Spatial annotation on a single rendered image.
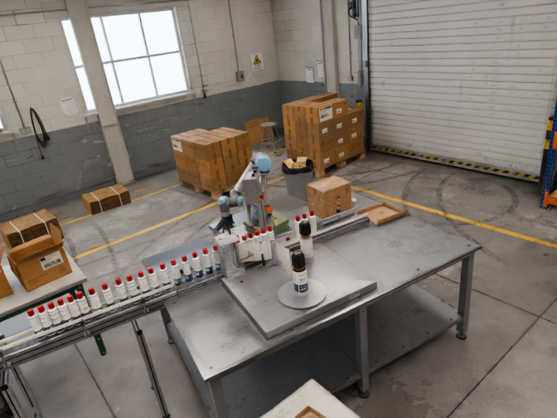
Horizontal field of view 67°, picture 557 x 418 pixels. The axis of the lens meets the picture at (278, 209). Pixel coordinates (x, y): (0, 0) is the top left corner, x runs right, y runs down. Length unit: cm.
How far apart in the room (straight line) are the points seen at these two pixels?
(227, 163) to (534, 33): 440
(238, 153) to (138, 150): 238
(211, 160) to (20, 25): 348
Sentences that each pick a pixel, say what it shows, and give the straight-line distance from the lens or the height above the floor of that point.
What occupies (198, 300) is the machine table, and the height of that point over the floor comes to 83.
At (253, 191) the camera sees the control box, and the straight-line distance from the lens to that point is 294.
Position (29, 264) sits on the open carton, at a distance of 370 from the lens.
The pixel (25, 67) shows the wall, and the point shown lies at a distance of 781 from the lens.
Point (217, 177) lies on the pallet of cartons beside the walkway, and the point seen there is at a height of 35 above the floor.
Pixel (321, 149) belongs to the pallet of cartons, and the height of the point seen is 47.
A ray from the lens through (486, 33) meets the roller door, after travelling 668.
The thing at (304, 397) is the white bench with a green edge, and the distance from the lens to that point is 221.
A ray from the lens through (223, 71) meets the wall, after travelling 906.
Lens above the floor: 245
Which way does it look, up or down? 24 degrees down
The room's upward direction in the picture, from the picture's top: 7 degrees counter-clockwise
